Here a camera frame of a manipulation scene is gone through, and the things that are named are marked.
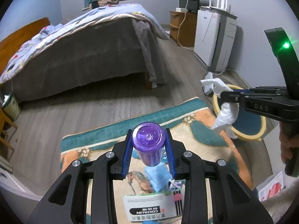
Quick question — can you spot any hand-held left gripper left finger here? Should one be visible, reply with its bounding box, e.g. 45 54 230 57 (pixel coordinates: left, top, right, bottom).
27 129 133 224

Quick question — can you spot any person's right hand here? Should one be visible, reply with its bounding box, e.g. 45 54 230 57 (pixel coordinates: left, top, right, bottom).
279 121 299 167

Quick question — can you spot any small crumpled wrapper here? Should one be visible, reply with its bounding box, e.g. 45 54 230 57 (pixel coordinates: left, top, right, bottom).
168 179 183 190

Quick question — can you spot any grey fuzzy blanket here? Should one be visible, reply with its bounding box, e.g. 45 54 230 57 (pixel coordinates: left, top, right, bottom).
261 187 299 224

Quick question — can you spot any white cable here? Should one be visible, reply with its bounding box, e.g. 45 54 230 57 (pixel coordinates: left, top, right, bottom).
177 0 195 50

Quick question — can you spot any light blue cloth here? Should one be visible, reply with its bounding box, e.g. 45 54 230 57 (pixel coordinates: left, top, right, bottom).
144 163 174 193

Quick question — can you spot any white medicine box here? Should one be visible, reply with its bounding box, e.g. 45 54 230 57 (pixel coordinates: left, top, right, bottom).
123 190 185 224

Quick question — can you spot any white air purifier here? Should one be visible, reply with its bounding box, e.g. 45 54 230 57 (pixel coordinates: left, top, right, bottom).
193 6 239 73

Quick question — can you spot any grey hanging blanket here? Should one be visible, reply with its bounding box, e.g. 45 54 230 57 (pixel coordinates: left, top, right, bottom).
131 18 169 88

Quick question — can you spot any white router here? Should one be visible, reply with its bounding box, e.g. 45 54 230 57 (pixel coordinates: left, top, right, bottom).
207 0 231 12

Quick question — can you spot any purple plastic bottle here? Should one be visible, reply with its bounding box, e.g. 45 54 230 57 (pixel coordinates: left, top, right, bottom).
132 121 167 168

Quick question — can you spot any wooden bed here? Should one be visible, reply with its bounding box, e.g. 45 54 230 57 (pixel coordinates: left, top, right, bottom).
0 3 170 104

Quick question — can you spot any white tissue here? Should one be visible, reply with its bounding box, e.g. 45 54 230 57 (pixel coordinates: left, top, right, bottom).
200 78 240 139

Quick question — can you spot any yellow-rimmed blue waste bin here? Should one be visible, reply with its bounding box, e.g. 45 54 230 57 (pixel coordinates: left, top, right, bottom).
212 85 267 142

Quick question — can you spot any wooden chair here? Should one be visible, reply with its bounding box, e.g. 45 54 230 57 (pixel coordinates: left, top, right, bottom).
0 107 18 159

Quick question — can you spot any blue printed duvet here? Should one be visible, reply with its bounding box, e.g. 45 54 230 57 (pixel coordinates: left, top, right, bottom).
0 3 170 84

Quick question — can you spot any small green white wastebasket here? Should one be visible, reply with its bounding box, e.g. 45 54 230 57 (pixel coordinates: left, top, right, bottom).
1 93 22 120

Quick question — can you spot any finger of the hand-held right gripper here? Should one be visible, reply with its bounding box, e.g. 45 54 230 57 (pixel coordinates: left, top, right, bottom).
220 89 288 103
228 85 250 92

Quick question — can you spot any wooden cabinet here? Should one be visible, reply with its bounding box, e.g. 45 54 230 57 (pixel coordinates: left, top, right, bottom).
169 10 198 48

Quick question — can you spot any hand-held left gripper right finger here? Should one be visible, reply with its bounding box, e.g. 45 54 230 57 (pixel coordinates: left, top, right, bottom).
165 128 274 224

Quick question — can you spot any red printed paper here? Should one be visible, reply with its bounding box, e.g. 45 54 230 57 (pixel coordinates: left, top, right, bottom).
258 170 287 203

